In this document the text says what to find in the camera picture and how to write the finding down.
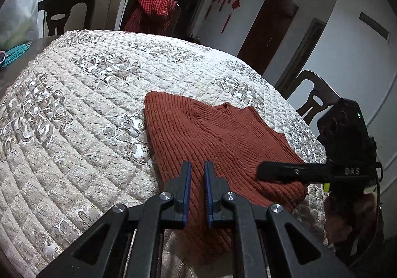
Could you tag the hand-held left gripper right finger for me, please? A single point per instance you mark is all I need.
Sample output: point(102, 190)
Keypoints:
point(208, 194)

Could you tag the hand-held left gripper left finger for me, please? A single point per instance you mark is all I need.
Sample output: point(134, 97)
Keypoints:
point(186, 191)

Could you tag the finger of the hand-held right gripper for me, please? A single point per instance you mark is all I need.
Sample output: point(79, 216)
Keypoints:
point(288, 172)

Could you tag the rust red knit sweater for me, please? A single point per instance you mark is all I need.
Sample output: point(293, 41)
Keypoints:
point(217, 141)

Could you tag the person's right hand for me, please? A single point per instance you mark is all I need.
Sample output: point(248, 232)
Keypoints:
point(344, 216)

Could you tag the dark wooden dining chair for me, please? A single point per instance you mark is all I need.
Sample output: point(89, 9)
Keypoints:
point(83, 11)
point(176, 17)
point(307, 82)

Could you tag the grey framed doorway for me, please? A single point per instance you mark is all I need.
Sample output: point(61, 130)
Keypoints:
point(310, 45)

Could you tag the cream quilted floral blanket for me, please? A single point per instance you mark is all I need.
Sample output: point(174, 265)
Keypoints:
point(77, 110)

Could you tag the brown wooden door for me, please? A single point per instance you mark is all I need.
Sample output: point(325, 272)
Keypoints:
point(266, 29)

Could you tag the red checkered garment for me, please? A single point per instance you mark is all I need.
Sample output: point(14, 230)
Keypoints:
point(152, 5)

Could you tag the teal lace mat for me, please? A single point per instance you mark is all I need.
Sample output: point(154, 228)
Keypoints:
point(17, 51)

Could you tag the white plastic bag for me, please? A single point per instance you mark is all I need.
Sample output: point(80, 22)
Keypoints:
point(18, 11)

